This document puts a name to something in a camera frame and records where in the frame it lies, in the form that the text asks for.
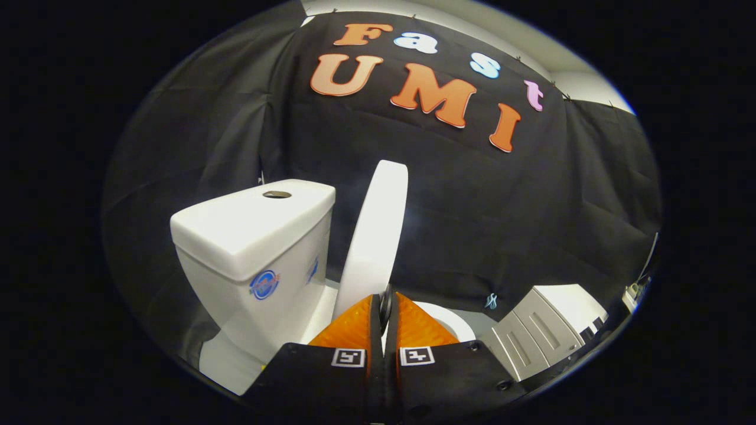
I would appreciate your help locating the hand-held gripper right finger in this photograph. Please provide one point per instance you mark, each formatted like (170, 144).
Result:
(392, 336)

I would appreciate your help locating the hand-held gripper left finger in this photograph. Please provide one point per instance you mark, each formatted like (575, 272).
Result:
(376, 336)

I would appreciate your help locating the white cabinet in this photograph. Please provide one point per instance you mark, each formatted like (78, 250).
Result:
(549, 321)

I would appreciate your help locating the black backdrop cloth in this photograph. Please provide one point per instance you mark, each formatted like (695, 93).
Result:
(472, 206)

